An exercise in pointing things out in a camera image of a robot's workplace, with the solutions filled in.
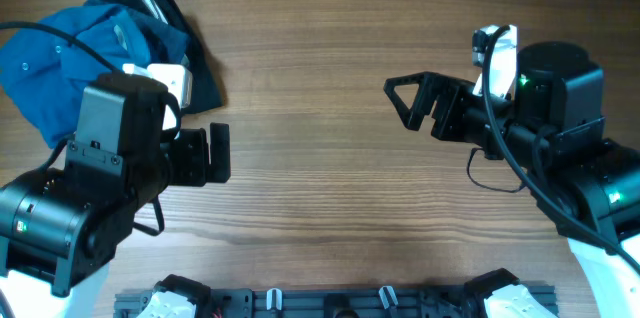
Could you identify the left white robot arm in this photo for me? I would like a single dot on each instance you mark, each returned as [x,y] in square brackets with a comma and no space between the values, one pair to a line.
[60,227]

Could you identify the blue polo shirt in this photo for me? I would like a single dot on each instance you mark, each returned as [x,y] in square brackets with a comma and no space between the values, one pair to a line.
[45,75]

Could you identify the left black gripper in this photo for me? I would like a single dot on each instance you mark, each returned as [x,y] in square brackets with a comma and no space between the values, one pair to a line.
[196,170]

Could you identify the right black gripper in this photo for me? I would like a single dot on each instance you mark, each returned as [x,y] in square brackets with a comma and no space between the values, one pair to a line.
[452,94]

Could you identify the pile of dark clothes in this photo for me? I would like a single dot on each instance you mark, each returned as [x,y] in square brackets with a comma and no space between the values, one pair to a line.
[172,40]

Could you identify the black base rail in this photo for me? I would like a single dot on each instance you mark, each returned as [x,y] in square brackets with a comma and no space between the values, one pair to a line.
[498,293]

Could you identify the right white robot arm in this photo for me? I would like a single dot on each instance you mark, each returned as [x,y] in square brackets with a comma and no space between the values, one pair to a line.
[538,109]

